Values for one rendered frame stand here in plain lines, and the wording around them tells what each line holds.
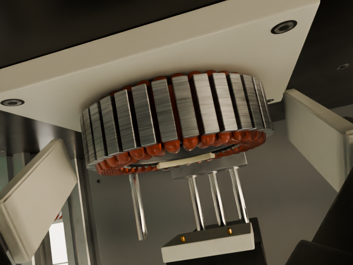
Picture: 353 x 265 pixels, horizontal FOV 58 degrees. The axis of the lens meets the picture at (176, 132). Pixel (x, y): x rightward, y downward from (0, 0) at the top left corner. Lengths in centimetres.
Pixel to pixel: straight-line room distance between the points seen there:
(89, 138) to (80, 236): 28
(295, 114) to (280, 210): 28
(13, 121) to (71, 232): 23
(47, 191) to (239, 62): 11
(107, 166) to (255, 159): 30
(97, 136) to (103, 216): 34
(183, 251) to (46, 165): 10
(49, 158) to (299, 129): 13
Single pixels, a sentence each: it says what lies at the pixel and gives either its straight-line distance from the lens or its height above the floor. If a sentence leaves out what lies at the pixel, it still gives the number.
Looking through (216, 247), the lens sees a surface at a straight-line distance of 22.
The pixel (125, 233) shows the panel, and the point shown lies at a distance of 48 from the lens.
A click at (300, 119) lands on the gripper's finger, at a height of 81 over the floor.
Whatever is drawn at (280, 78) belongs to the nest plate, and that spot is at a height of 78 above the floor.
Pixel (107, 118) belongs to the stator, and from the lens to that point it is 15.
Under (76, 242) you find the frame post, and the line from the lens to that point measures 45.
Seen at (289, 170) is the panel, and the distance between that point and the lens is 44.
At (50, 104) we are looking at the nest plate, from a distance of 18.
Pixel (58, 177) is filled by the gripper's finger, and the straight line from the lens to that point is 18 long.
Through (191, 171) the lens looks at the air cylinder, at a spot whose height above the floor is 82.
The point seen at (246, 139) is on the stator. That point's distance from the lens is 16.
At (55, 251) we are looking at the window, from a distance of 800.
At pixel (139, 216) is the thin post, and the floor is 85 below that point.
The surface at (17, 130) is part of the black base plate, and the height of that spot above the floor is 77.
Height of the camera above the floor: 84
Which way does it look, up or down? 11 degrees down
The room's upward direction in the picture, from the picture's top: 169 degrees clockwise
